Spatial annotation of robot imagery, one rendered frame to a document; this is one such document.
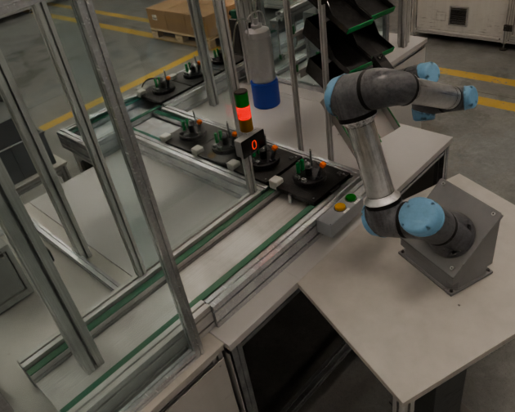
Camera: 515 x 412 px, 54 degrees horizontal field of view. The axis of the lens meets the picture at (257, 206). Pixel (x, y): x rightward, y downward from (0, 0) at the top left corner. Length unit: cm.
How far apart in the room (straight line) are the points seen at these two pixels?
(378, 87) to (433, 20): 473
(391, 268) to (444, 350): 36
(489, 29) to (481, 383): 408
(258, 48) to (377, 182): 143
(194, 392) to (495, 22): 496
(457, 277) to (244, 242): 75
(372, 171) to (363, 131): 13
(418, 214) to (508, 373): 131
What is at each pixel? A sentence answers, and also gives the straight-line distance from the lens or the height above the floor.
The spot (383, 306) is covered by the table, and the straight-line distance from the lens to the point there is 174.
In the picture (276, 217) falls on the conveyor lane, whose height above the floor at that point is 92.
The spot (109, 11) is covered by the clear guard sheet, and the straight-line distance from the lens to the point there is 153.
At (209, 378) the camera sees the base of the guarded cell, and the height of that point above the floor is 77.
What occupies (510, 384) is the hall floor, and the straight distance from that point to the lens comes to 268.
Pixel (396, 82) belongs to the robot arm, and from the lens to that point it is 147.
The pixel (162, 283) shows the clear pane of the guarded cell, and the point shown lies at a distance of 142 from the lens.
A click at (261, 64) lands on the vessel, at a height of 113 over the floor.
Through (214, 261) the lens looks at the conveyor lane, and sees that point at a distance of 187.
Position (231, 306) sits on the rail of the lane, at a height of 90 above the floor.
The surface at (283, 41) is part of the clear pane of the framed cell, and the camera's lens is 315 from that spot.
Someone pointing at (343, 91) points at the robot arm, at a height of 152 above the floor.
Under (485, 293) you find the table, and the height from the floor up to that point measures 86.
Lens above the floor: 216
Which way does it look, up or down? 36 degrees down
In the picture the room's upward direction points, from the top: 10 degrees counter-clockwise
